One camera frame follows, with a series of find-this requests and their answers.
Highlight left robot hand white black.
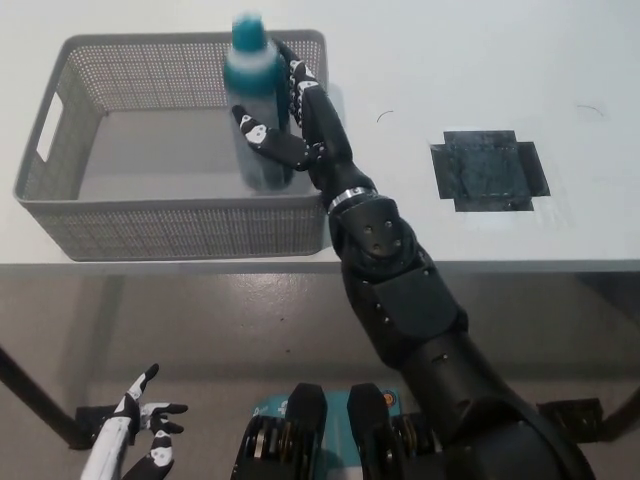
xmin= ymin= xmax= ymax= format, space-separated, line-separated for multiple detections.
xmin=79 ymin=363 xmax=190 ymax=480

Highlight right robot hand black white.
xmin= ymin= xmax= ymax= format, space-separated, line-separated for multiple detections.
xmin=231 ymin=39 xmax=377 ymax=204

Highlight teal air purifying spray can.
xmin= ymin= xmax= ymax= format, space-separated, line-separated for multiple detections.
xmin=223 ymin=9 xmax=297 ymax=194

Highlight black table foot plate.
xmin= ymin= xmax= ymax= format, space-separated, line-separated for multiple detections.
xmin=74 ymin=405 xmax=124 ymax=451
xmin=538 ymin=397 xmax=609 ymax=445

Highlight black metal table leg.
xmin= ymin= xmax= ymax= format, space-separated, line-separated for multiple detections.
xmin=601 ymin=377 xmax=640 ymax=442
xmin=0 ymin=344 xmax=82 ymax=449

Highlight black tape patch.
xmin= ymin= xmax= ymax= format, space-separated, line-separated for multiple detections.
xmin=430 ymin=129 xmax=552 ymax=214

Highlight grey perforated plastic basket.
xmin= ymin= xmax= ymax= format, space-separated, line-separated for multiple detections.
xmin=13 ymin=28 xmax=336 ymax=262

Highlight black robot torso teal tops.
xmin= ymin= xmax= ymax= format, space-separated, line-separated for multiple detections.
xmin=232 ymin=382 xmax=451 ymax=480

